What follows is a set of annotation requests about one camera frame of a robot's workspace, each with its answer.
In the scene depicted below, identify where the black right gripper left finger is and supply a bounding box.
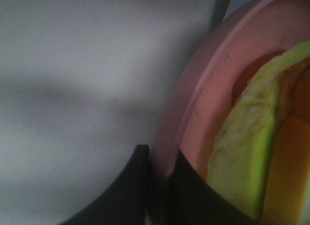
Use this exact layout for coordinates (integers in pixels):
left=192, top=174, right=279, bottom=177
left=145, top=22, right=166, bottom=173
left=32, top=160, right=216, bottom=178
left=63, top=145, right=150, bottom=225

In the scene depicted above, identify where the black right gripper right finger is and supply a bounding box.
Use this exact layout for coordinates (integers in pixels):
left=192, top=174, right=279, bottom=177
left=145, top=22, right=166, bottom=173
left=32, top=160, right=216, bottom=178
left=167, top=151, right=259, bottom=225

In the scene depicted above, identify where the pink round plate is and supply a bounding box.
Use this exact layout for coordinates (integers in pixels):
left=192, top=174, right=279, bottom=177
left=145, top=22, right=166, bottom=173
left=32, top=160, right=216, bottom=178
left=149, top=0, right=310, bottom=225

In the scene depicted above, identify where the sandwich with lettuce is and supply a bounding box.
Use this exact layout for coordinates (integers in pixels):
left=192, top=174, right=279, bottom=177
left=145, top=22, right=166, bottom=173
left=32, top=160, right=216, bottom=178
left=206, top=41, right=310, bottom=220

